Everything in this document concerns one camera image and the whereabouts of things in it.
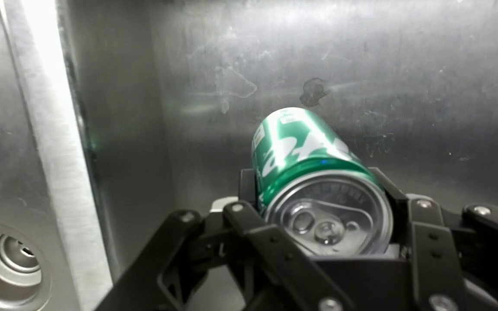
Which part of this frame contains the stainless steel double sink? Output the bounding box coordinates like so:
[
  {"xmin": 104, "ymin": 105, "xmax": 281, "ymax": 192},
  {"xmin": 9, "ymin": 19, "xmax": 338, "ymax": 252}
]
[{"xmin": 0, "ymin": 0, "xmax": 498, "ymax": 311}]

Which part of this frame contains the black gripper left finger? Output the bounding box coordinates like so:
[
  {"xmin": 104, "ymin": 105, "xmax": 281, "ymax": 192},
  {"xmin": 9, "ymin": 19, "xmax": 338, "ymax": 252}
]
[{"xmin": 96, "ymin": 200, "xmax": 357, "ymax": 311}]

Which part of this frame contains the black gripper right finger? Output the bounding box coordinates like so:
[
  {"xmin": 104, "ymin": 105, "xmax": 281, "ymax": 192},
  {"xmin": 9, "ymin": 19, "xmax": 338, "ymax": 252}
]
[{"xmin": 369, "ymin": 168, "xmax": 498, "ymax": 311}]

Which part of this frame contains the green soda can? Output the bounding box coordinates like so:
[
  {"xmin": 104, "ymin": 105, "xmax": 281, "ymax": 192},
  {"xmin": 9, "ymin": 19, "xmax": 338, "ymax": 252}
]
[{"xmin": 251, "ymin": 107, "xmax": 395, "ymax": 257}]

